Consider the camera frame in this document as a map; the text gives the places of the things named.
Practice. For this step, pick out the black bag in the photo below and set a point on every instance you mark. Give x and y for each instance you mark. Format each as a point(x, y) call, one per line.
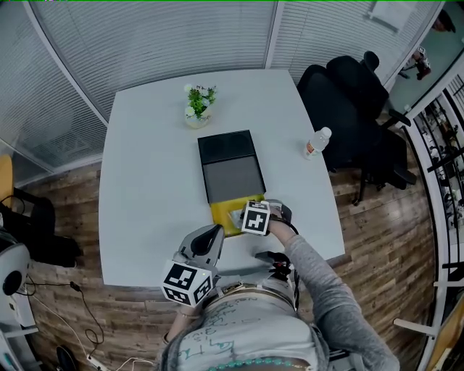
point(40, 228)

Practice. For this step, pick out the person's white printed shirt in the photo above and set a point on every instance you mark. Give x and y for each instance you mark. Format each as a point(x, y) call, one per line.
point(250, 326)

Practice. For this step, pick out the white round machine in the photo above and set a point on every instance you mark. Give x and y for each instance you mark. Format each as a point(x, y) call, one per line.
point(14, 279)

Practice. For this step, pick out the wooden board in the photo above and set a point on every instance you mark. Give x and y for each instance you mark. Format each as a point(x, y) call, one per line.
point(449, 340)

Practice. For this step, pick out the person's right forearm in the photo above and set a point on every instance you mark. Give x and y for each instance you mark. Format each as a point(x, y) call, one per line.
point(326, 286)

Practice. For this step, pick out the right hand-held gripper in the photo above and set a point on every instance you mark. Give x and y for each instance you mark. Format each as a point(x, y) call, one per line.
point(255, 219)

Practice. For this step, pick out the person's left forearm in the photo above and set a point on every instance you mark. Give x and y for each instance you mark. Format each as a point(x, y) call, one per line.
point(181, 322)

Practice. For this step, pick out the white window blinds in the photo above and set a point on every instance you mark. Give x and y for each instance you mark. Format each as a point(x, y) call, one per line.
point(145, 47)
point(326, 32)

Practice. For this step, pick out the small silver item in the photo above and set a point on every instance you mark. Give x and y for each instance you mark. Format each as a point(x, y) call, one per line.
point(235, 218)

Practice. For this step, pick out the clear plastic water bottle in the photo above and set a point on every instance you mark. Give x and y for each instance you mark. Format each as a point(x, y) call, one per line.
point(316, 145)

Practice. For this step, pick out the white paper sheet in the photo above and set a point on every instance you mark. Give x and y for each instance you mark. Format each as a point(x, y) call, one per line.
point(389, 14)

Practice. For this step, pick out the white desk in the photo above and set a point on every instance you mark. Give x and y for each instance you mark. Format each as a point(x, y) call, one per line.
point(152, 181)

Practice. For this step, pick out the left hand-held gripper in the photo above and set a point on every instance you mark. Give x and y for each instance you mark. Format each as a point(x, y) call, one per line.
point(197, 280)

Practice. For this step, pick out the black frame display shelf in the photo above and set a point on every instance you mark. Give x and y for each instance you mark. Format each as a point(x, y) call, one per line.
point(440, 152)

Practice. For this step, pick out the potted plant with white flowers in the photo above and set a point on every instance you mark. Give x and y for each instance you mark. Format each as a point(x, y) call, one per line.
point(199, 103)

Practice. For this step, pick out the black round object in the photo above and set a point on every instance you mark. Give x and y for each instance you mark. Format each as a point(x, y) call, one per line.
point(67, 359)

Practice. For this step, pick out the black drawer case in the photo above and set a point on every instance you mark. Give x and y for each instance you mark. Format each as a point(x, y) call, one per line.
point(232, 177)

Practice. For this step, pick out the white power strip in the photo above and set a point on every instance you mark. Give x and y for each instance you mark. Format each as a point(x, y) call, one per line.
point(96, 363)

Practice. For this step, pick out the black office chair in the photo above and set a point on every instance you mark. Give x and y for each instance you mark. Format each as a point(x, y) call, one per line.
point(351, 119)

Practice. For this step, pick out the yellow chair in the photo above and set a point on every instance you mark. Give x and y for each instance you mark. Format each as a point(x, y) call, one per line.
point(5, 177)

